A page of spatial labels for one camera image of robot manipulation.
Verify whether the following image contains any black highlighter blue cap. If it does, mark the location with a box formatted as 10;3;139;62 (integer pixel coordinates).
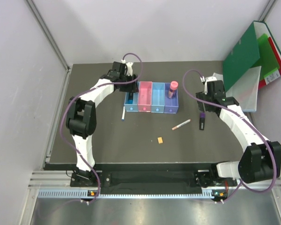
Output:
127;92;134;104

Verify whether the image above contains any pink plastic drawer bin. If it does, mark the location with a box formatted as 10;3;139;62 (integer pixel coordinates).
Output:
138;82;153;112

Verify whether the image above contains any light blue drawer bin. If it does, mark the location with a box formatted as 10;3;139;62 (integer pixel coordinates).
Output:
151;82;165;113

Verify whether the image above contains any pink capped glue stick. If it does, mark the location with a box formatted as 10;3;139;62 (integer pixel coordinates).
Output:
168;81;178;98

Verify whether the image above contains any purple plastic drawer bin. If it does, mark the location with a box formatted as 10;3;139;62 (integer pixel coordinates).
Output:
164;83;179;114

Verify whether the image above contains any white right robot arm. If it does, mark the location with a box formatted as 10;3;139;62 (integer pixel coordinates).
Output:
196;76;281;186

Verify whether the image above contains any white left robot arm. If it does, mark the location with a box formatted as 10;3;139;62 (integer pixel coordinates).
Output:
66;60;138;187

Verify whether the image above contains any black highlighter purple cap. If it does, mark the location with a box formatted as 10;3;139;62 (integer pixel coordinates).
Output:
199;112;206;130

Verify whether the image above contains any translucent light blue folder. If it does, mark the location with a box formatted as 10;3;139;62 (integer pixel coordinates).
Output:
224;66;262;113

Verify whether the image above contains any white marker blue cap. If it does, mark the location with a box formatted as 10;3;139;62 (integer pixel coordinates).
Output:
121;106;126;121

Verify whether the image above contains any red folder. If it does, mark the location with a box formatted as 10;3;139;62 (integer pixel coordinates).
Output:
257;34;281;89

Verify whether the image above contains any green binder folder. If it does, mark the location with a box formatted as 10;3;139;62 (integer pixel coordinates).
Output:
223;21;281;89

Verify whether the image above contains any white marker pink cap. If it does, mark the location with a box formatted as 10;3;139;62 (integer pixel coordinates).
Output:
172;119;191;130

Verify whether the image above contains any orange eraser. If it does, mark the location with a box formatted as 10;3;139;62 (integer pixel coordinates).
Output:
157;137;163;144

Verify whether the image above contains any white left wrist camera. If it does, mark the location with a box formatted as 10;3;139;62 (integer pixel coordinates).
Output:
121;60;133;76

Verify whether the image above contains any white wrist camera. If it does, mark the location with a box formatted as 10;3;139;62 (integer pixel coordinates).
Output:
121;60;133;76
200;75;217;95

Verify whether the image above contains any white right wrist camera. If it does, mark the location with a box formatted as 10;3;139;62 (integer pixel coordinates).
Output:
200;75;217;95

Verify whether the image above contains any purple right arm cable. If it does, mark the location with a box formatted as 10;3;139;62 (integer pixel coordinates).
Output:
182;69;278;204

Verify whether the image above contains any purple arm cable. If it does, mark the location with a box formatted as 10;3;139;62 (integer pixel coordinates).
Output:
182;69;278;204
60;52;145;204

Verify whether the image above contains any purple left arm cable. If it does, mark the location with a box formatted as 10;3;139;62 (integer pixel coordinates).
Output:
60;52;145;204

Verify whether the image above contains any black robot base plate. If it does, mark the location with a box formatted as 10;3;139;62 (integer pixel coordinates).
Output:
65;161;237;188

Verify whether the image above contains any aluminium cable duct rail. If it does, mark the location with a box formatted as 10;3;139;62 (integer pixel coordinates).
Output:
28;170;281;200

